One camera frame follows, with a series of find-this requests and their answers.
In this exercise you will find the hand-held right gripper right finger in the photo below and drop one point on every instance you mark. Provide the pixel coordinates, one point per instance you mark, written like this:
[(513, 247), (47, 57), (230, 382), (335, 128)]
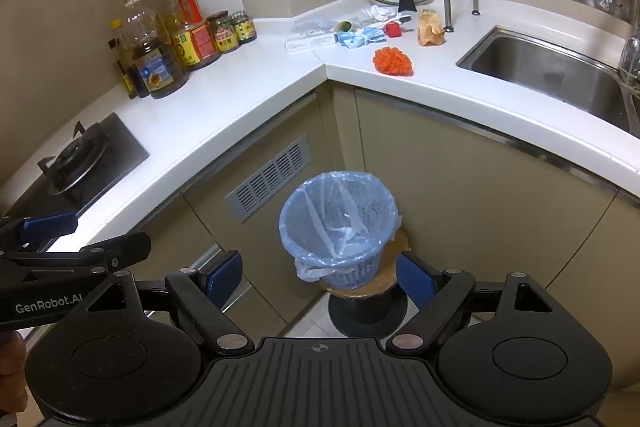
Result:
[(415, 282)]

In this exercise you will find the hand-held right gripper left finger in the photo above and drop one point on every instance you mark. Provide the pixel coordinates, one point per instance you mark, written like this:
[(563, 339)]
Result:
[(225, 277)]

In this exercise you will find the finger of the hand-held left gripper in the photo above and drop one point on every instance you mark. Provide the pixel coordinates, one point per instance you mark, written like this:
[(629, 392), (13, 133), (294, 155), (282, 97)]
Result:
[(120, 249), (47, 224)]

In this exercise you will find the blue lined wastebasket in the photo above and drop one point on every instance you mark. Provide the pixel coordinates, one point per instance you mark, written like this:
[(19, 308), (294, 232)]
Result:
[(345, 217)]

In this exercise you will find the white green medicine box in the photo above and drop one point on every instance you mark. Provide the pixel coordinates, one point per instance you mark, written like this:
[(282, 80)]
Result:
[(310, 43)]

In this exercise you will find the blue face mask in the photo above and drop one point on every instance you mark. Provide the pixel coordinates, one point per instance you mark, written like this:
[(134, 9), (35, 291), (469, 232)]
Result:
[(360, 37)]

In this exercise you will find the white foam fruit net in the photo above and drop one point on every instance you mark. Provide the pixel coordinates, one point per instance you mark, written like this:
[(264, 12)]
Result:
[(382, 12)]

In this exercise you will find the person's left hand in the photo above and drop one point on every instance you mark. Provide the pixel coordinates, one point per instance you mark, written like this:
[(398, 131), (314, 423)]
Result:
[(10, 372)]

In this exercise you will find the round wooden stool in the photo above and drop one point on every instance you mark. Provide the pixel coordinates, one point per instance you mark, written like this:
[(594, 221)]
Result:
[(372, 307)]

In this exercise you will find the black gas stove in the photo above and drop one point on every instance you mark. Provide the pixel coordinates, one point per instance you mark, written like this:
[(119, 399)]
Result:
[(85, 162)]

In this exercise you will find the silver cabinet vent grille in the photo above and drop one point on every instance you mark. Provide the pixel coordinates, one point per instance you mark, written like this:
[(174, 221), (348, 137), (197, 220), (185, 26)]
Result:
[(267, 179)]

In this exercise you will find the beige base cabinet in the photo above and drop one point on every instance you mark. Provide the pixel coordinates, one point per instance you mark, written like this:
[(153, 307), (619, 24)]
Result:
[(500, 187)]

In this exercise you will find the small dark sauce bottle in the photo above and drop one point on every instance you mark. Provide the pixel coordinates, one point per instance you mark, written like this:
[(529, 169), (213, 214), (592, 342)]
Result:
[(122, 72)]

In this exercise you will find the large dark oil bottle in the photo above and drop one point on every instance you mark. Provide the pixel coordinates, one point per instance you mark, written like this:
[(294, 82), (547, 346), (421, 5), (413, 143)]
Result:
[(152, 62)]

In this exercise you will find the red label sauce jar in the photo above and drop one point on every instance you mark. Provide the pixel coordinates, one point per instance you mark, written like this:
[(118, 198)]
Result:
[(192, 42)]

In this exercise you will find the large pickle jar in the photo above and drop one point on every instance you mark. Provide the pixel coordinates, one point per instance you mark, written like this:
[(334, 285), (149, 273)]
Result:
[(223, 34)]

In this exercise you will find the stainless steel sink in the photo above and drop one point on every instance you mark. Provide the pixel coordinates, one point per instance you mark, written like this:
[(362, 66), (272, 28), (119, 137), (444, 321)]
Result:
[(545, 72)]

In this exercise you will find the small pickle jar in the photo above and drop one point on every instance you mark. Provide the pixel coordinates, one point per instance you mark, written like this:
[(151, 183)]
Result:
[(245, 27)]

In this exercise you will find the red plastic cup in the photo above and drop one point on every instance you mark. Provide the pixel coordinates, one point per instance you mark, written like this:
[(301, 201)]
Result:
[(393, 29)]

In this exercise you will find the crumpled brown paper bag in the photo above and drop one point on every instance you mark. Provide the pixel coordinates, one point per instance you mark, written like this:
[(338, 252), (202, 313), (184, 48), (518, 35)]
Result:
[(430, 28)]

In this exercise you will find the cardboard tube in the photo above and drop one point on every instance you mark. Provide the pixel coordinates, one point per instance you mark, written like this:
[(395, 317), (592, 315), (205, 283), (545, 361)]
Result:
[(343, 26)]

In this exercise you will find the clear bubble wrap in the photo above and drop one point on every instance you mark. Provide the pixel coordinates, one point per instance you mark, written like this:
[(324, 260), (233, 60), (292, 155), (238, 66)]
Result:
[(315, 26)]

